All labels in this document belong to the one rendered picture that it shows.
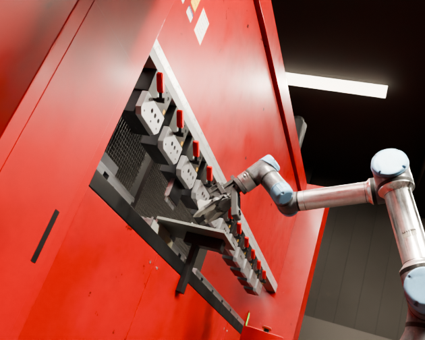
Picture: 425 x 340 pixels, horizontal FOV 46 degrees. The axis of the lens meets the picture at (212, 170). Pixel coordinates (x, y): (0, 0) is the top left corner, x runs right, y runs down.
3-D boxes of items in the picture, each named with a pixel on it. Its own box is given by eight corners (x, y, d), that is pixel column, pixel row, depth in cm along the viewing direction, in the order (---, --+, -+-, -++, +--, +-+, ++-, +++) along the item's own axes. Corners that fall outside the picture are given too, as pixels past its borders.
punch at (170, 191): (166, 200, 185) (175, 178, 189) (162, 199, 186) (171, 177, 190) (175, 211, 194) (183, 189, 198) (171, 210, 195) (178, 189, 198)
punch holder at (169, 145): (161, 146, 167) (177, 105, 173) (139, 142, 170) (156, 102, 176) (175, 166, 179) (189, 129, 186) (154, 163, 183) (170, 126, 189)
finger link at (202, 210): (188, 208, 185) (210, 197, 187) (195, 219, 181) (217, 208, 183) (186, 204, 183) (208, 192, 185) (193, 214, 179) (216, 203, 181)
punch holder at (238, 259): (235, 260, 268) (244, 232, 275) (221, 257, 271) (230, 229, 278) (241, 268, 281) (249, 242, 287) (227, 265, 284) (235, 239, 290)
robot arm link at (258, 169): (278, 163, 179) (266, 149, 185) (253, 181, 179) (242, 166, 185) (284, 174, 186) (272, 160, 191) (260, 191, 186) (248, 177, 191)
